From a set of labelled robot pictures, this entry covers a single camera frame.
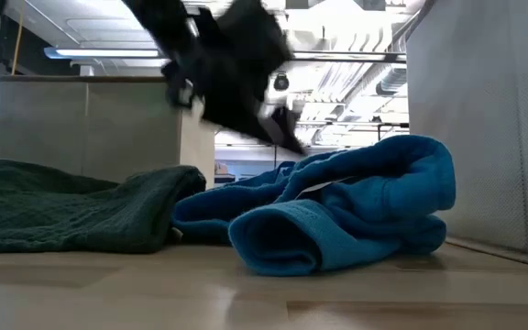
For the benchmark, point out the overhead frame bar with lights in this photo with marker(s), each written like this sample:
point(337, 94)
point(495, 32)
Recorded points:
point(351, 57)

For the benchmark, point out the black overhead camera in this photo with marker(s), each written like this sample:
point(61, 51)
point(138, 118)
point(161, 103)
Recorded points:
point(281, 82)

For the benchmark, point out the dark green knit cloth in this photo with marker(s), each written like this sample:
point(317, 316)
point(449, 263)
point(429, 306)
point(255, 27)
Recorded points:
point(62, 211)

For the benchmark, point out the white fabric storage bin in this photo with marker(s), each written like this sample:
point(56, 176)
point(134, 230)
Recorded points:
point(488, 119)

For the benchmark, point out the beige fabric storage bin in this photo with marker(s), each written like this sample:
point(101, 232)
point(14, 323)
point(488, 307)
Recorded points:
point(108, 128)

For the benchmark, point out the grey ceiling ventilation duct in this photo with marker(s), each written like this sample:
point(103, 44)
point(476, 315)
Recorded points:
point(392, 81)

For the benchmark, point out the small striped background bin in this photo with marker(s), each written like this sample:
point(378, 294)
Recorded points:
point(223, 178)

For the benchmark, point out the black garment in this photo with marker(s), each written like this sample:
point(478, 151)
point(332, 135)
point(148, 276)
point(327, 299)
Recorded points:
point(241, 73)

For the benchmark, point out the blue fleece garment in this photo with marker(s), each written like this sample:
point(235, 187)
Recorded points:
point(337, 215)

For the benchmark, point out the black background rig frame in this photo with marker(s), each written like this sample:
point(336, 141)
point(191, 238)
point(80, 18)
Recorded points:
point(351, 124)

